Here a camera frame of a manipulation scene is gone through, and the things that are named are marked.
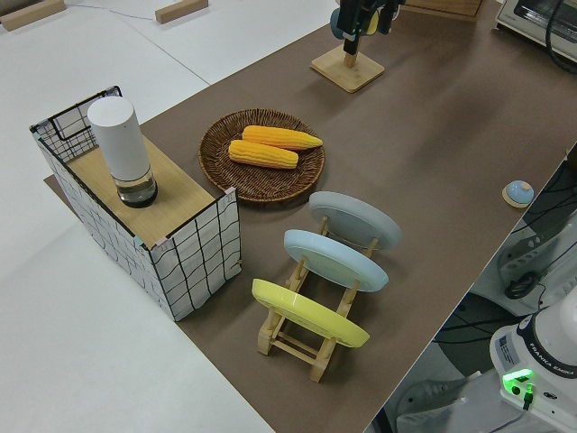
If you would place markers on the yellow corn cob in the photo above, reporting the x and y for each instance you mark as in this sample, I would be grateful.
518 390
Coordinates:
263 154
284 137

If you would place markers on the brown table mat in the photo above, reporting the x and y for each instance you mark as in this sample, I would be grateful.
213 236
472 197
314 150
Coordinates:
428 135

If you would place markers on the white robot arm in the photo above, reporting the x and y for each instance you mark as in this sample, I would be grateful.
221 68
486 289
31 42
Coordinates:
554 343

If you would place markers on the light wooden drawer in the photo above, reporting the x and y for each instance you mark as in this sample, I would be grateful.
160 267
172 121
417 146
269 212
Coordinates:
442 5

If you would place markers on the light blue plate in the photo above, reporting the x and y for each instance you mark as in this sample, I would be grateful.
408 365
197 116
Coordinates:
336 261

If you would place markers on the brown wicker basket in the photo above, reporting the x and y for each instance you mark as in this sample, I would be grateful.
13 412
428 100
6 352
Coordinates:
252 185

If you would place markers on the grey plate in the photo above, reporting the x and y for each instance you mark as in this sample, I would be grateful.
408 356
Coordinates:
356 221

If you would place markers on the wooden plate rack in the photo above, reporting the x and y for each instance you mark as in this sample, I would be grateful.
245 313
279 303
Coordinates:
293 349

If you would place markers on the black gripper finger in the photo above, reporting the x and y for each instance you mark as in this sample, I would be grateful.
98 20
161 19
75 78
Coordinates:
350 18
386 15

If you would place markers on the light wooden block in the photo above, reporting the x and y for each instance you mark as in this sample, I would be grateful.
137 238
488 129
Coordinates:
180 11
31 13

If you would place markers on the white toaster oven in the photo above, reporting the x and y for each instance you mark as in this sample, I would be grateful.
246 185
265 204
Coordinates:
532 18

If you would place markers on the wooden mug rack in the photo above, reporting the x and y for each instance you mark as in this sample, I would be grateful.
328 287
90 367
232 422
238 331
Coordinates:
351 74

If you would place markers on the yellow plate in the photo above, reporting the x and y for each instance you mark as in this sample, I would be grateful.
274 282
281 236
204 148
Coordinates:
306 311

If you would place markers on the blue mug yellow inside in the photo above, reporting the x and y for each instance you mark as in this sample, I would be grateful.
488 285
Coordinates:
336 22

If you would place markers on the white cylinder bottle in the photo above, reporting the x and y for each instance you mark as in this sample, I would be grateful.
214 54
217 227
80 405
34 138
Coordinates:
119 144

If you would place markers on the blue wooden desk bell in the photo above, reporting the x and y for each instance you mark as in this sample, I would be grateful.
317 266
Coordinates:
518 194

